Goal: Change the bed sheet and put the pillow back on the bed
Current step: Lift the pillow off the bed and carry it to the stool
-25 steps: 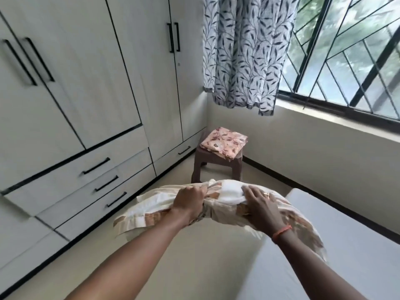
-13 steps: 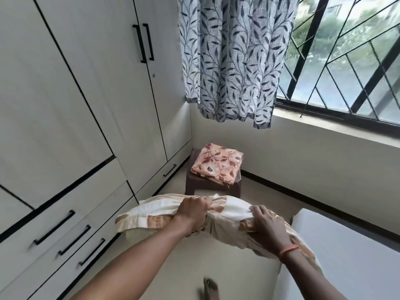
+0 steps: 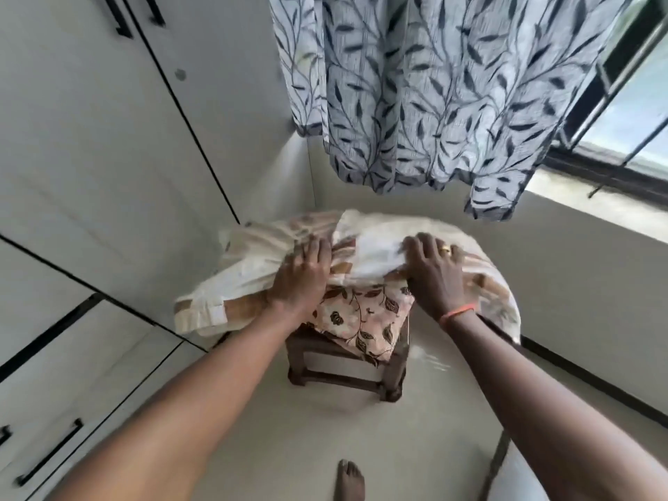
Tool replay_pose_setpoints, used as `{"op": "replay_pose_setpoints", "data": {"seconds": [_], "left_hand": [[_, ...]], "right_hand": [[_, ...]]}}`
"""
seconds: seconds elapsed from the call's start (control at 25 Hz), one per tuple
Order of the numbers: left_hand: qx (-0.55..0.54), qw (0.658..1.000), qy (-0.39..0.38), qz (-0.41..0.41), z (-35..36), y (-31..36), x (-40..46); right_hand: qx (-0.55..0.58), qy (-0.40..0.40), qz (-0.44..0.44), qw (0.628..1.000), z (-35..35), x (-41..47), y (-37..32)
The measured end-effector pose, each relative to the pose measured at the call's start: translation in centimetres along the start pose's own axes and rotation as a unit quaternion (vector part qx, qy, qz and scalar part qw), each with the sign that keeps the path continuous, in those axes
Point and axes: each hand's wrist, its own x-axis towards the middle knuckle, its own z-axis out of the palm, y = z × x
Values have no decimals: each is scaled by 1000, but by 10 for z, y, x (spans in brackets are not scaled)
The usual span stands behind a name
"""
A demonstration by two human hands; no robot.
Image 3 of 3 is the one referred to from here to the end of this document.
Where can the person's left hand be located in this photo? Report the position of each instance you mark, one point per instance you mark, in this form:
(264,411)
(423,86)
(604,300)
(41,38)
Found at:
(302,281)

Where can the person's right hand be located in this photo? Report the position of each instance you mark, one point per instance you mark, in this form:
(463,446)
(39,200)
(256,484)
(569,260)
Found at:
(438,281)

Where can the beige patchwork striped pillow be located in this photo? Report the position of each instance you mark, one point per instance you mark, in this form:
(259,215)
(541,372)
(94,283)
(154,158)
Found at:
(240,260)

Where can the peach floral sheet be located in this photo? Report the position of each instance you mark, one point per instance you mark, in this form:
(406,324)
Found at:
(360,318)

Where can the black bed frame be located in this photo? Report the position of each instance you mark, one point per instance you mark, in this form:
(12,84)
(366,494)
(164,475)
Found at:
(493,466)

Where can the person's right forearm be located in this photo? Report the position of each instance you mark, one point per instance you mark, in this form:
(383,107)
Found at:
(548,412)

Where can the person's left forearm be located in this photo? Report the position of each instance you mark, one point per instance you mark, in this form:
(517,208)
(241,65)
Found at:
(182,412)

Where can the person's bare foot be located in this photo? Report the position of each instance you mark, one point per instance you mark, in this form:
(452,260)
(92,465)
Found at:
(349,482)

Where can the orange wrist band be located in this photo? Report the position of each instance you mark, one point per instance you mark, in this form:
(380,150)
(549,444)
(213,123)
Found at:
(456,313)

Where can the white leaf print curtain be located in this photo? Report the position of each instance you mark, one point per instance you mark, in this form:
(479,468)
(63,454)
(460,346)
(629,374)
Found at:
(417,72)

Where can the black framed window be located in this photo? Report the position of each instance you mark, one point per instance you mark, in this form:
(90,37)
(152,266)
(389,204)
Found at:
(626,114)

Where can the white wardrobe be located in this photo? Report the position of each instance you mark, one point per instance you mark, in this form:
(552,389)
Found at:
(78,151)

